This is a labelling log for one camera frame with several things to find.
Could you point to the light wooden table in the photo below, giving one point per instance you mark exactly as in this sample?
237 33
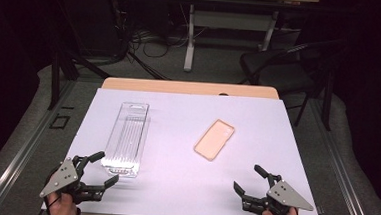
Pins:
186 87

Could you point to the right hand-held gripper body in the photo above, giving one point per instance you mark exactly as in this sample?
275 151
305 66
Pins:
285 195

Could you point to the black metal stand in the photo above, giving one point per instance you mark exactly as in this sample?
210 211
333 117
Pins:
55 79

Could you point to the aluminium floor rail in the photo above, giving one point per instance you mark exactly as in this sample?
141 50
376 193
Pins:
18 157
344 183

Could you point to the white table cover sheet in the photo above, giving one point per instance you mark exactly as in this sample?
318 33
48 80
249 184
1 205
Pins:
180 187

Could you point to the person's left hand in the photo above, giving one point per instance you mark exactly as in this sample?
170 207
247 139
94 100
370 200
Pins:
62 210

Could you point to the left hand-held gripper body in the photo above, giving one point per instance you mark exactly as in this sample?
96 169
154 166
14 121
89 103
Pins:
61 177

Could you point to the black folding chair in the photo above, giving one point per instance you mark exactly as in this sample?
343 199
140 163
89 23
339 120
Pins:
281 69

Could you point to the black table grommet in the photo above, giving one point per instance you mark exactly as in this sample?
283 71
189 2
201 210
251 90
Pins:
223 94

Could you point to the clear plastic packaging tray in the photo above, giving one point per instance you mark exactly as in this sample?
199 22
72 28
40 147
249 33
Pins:
127 140

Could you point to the white-legged wooden desk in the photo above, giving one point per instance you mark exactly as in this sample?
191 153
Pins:
230 20

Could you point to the beige phone case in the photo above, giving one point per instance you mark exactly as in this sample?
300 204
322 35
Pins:
214 139

